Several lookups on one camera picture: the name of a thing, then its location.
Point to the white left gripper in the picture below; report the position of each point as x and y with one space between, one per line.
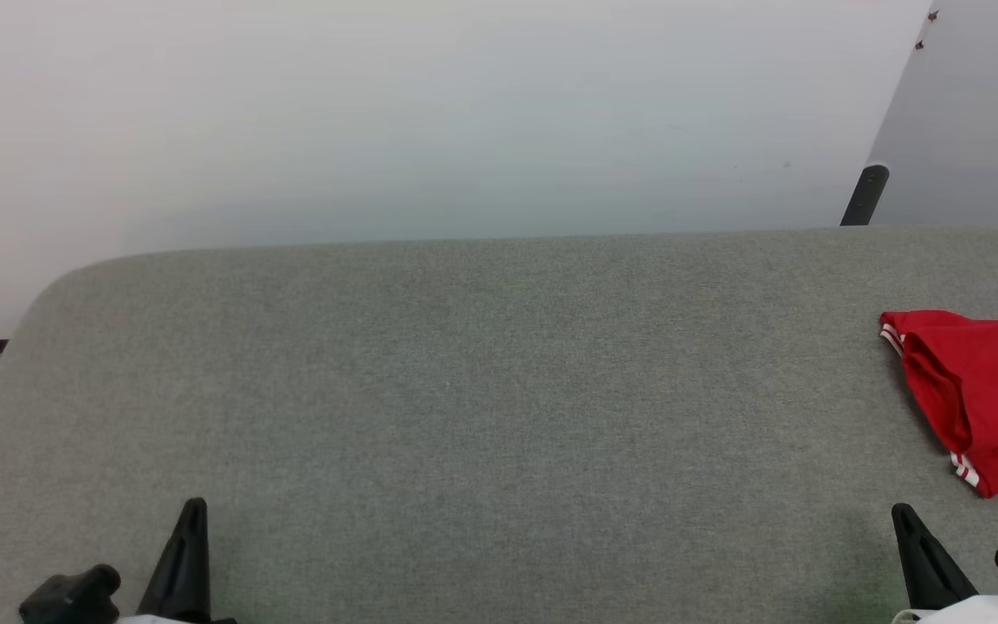
178 620

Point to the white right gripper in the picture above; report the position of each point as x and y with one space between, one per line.
975 612

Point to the red and white garment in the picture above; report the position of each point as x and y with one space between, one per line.
993 390

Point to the black pole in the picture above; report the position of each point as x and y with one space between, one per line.
865 195

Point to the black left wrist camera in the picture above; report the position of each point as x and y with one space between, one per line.
70 598

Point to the grey wall panel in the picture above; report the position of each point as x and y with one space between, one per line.
975 121

